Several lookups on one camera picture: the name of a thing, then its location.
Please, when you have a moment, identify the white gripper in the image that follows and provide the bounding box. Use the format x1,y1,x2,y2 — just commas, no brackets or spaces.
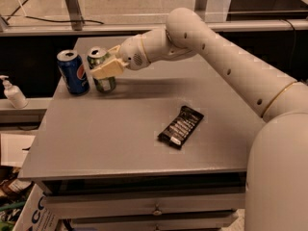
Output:
90,35,150,80

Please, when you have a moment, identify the green soda can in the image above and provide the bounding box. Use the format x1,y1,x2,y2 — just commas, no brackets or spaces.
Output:
87,46,116,93

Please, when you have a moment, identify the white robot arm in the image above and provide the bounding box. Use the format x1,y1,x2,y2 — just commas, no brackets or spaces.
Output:
91,8,308,231

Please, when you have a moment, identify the blue pepsi can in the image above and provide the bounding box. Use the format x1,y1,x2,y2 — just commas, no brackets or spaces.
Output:
57,50,90,95

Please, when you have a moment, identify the black snack bar wrapper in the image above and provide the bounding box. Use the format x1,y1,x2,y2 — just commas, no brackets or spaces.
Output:
158,106,204,149

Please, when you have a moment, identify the grey drawer cabinet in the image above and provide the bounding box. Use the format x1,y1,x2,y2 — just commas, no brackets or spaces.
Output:
17,33,268,231

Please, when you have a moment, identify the white pump bottle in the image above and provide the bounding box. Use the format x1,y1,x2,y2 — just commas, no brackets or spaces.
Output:
0,75,28,109

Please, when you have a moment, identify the upper drawer knob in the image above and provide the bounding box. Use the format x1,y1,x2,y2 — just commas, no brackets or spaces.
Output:
152,206,163,216

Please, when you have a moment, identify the white cardboard box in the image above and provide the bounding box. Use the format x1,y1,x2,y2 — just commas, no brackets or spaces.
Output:
13,185,59,231

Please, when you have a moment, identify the metal railing frame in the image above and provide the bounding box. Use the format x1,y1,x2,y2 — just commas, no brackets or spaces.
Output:
0,0,308,35

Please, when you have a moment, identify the black cable on floor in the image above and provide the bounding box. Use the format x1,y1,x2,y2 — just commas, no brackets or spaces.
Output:
6,0,105,26

